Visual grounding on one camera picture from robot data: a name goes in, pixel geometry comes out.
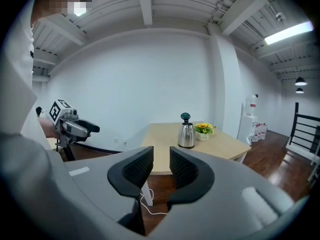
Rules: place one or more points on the light wooden table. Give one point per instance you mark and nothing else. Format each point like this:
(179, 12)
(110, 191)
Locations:
(162, 136)

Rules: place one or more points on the white water dispenser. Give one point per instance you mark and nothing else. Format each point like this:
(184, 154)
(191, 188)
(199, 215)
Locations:
(248, 124)

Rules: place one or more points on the person's left forearm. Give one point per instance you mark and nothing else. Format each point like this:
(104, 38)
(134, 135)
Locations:
(47, 129)

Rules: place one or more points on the white ceiling security camera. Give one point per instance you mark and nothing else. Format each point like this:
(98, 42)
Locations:
(279, 16)

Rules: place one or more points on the yellow flowers in white pot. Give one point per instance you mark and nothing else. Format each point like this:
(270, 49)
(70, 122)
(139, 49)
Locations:
(203, 130)

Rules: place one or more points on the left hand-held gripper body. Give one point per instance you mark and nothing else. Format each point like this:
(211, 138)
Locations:
(65, 124)

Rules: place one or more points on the group of water jugs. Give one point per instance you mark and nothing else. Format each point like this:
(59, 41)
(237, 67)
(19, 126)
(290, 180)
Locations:
(260, 131)

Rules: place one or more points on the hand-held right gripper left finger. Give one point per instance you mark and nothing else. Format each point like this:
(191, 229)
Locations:
(136, 170)

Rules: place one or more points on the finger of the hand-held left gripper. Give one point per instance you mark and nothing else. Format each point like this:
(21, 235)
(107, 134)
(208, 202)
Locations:
(88, 126)
(83, 137)

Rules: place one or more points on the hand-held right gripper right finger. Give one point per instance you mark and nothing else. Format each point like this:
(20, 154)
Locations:
(186, 174)

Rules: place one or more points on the black railing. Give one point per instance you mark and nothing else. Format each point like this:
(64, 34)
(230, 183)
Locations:
(303, 131)

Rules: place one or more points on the black pendant lamp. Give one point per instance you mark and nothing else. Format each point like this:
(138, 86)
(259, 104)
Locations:
(300, 82)
(300, 90)

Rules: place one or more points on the stainless steel teapot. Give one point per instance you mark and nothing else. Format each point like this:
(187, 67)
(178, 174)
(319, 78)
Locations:
(186, 135)

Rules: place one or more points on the long ceiling light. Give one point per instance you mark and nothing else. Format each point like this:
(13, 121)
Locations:
(287, 33)

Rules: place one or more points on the white wall socket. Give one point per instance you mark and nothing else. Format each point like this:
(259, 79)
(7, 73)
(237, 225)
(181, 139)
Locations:
(124, 141)

